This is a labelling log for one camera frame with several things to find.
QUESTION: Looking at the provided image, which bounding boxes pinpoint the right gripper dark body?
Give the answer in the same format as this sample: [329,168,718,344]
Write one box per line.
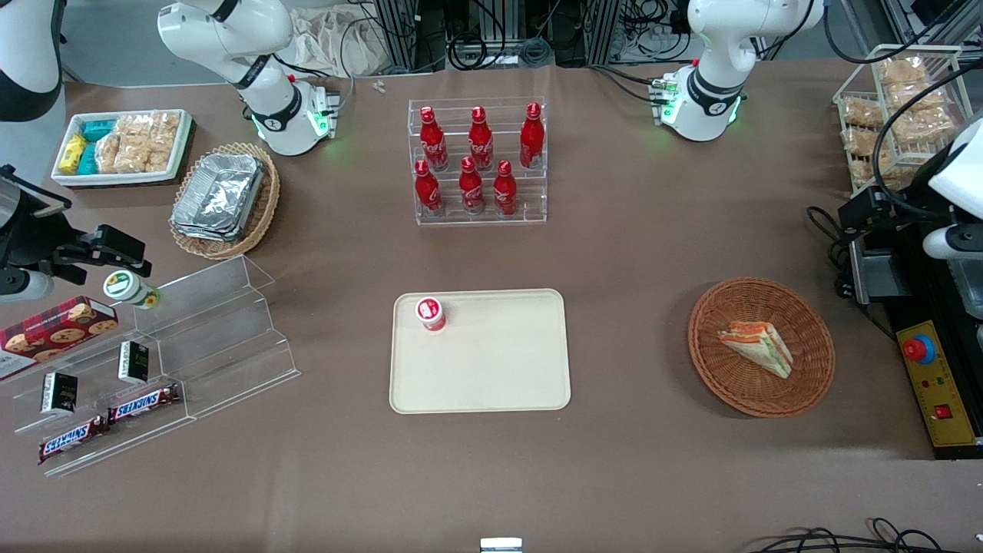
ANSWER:
[0,165,78,281]

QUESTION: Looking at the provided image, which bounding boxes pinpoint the triangular sandwich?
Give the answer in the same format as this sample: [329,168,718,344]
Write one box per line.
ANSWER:
[718,320,793,379]

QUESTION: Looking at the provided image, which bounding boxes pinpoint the white rectangular snack tray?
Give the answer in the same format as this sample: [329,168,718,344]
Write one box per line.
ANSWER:
[51,109,193,187]

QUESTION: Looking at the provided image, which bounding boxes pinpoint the aluminium foil tray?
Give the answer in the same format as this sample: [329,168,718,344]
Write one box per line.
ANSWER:
[175,152,266,231]
[170,207,258,243]

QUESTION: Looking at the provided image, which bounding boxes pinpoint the light oval wicker basket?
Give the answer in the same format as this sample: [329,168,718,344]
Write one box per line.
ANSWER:
[169,142,281,260]

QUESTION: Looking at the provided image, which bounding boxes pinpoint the brown round wicker basket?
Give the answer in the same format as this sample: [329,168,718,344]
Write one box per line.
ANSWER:
[687,277,836,419]

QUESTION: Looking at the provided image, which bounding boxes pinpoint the beige plastic serving tray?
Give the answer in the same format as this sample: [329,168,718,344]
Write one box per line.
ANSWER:
[389,289,572,415]

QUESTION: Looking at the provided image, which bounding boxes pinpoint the clear fried snack bag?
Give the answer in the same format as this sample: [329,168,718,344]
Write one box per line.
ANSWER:
[891,108,957,147]
[842,98,884,127]
[879,58,930,87]
[842,125,892,157]
[849,152,915,190]
[887,83,953,116]

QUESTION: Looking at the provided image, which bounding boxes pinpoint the green-lidded white cup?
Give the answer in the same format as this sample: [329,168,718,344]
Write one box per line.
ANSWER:
[104,270,162,310]

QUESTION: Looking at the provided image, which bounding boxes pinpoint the grey metal box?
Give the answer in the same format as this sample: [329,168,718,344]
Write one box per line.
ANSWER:
[849,250,915,306]

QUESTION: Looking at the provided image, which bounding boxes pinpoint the red cookie box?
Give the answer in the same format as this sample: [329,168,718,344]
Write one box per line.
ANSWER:
[0,296,120,382]

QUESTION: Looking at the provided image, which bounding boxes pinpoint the yellow snack packet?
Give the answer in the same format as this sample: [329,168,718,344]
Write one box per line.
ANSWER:
[60,134,88,174]

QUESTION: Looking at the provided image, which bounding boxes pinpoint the small black box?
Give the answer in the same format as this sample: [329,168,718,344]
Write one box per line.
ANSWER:
[117,342,151,385]
[40,372,79,416]

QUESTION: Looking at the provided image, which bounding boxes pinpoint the clear acrylic stepped shelf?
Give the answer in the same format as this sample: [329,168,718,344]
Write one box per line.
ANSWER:
[0,307,197,478]
[132,255,302,419]

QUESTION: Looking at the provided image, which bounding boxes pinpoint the clear plastic container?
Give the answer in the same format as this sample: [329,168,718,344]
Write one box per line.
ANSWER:
[948,257,983,320]

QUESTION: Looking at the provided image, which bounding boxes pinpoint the black equipment stand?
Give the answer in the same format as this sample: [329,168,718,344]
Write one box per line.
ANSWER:
[883,223,983,462]

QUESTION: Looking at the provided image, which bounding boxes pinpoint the Snickers chocolate bar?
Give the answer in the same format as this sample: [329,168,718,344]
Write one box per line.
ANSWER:
[108,384,182,425]
[38,416,110,465]

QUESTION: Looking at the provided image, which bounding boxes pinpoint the yellow emergency stop box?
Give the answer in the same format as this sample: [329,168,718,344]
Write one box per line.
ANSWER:
[897,321,981,449]

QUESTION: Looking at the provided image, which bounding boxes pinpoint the beige cloth bag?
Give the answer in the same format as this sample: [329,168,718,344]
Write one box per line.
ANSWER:
[292,6,389,78]

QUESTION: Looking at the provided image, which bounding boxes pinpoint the red cola bottle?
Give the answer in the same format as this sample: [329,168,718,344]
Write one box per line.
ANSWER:
[459,157,486,215]
[493,160,518,217]
[468,106,495,171]
[419,106,449,171]
[415,159,444,216]
[520,102,545,170]

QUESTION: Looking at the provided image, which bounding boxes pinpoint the red-lidded small cup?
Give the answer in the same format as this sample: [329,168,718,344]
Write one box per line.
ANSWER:
[415,296,448,333]

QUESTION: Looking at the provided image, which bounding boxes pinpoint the clear acrylic bottle rack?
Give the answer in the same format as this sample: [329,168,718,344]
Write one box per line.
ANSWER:
[407,96,548,226]

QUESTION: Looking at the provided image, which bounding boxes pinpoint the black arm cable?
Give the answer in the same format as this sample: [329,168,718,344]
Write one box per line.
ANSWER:
[874,68,983,217]

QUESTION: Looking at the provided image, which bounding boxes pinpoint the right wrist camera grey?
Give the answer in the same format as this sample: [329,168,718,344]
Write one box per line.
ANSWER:
[0,269,55,302]

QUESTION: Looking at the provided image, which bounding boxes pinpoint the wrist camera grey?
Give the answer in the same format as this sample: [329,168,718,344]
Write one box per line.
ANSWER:
[922,225,983,260]
[0,269,55,302]

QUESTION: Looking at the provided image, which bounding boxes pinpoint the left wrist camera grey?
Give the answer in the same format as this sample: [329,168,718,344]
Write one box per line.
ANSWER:
[922,225,983,260]

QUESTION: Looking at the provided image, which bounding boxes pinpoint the white wire rack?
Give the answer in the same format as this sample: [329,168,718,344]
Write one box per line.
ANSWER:
[833,44,983,194]

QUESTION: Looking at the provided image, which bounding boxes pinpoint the black base cables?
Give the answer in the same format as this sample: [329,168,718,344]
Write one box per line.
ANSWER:
[590,65,663,105]

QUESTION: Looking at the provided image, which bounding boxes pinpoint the black floor cables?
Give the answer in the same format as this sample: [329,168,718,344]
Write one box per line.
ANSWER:
[749,517,983,553]

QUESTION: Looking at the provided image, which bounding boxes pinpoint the black coiled cable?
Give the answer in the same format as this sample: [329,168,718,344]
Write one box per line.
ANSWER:
[448,32,509,71]

